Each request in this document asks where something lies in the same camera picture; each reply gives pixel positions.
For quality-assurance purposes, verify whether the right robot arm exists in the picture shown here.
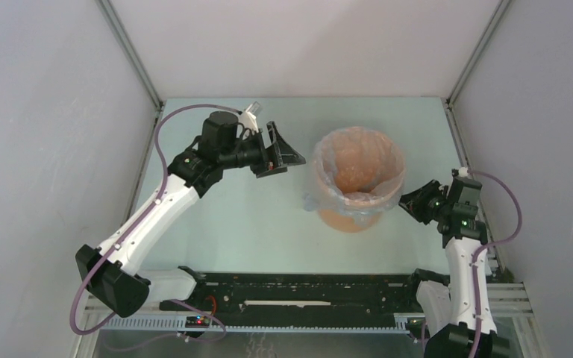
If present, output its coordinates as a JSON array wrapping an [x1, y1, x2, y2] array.
[[399, 175, 510, 357]]

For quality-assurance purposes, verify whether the left circuit board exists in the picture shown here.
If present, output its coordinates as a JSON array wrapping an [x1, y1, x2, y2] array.
[[184, 315, 211, 329]]

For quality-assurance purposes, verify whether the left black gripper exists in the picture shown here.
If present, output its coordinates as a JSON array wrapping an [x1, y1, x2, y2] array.
[[220, 122, 305, 179]]

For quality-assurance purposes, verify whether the orange trash bin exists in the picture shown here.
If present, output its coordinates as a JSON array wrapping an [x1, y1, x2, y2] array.
[[313, 127, 406, 234]]

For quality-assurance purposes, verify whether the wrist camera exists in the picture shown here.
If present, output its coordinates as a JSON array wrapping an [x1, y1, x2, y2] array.
[[451, 167, 471, 178], [239, 101, 261, 134]]

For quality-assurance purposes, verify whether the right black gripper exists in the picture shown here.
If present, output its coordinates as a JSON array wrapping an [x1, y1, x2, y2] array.
[[395, 179, 452, 225]]

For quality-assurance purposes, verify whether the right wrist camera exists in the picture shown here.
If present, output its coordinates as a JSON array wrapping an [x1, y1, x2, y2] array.
[[451, 167, 471, 178]]

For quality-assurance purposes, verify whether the right circuit board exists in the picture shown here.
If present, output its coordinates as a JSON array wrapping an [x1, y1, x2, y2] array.
[[405, 316, 431, 330]]

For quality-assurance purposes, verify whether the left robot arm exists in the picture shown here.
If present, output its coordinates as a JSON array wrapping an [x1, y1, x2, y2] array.
[[75, 106, 306, 318]]

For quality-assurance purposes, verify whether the blue plastic trash bag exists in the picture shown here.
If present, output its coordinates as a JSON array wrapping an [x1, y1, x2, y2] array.
[[302, 126, 407, 221]]

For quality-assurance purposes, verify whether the right aluminium frame post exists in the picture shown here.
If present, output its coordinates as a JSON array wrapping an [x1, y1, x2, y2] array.
[[446, 0, 514, 107]]

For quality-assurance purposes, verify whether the circuit board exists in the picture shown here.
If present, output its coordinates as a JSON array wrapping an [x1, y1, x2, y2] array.
[[405, 316, 431, 330], [184, 315, 211, 329]]

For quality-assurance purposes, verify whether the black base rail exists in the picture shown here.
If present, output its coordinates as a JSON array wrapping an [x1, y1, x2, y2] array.
[[186, 268, 424, 329]]

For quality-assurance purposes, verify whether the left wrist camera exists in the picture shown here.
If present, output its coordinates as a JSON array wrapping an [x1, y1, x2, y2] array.
[[239, 101, 261, 134]]

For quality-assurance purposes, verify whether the aluminium frame post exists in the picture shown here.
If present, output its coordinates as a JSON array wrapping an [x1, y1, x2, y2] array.
[[446, 0, 514, 107], [95, 0, 163, 111]]

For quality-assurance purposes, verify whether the white slotted cable duct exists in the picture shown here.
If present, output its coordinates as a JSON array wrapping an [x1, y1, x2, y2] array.
[[99, 314, 416, 335]]

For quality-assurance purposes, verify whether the left aluminium frame post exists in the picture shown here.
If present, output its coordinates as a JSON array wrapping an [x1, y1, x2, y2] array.
[[95, 0, 163, 111]]

